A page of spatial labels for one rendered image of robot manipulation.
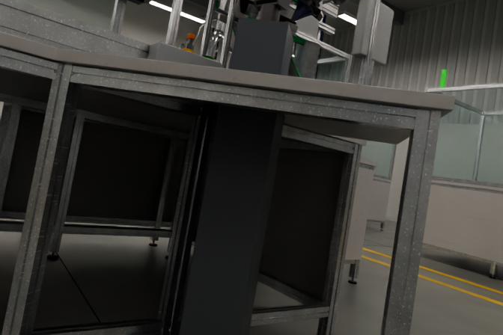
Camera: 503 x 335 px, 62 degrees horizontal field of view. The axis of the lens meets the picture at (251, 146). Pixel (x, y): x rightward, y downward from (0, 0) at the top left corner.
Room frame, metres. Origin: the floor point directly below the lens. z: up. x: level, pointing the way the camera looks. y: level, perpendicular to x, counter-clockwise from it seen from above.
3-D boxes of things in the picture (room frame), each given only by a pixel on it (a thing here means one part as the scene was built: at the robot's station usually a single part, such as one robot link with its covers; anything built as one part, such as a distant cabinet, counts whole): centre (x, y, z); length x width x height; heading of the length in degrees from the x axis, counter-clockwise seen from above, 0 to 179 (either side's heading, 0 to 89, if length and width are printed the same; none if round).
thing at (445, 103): (1.22, 0.00, 0.84); 0.90 x 0.70 x 0.03; 78
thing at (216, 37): (2.43, 0.31, 1.32); 0.14 x 0.14 x 0.38
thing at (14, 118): (2.94, 0.49, 0.43); 2.20 x 0.38 x 0.86; 127
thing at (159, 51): (1.21, 0.23, 0.93); 0.21 x 0.07 x 0.06; 127
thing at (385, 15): (2.93, -0.72, 1.42); 0.30 x 0.09 x 1.13; 127
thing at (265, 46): (1.17, 0.01, 0.96); 0.14 x 0.14 x 0.20; 78
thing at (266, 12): (1.17, 0.01, 1.09); 0.07 x 0.07 x 0.06; 78
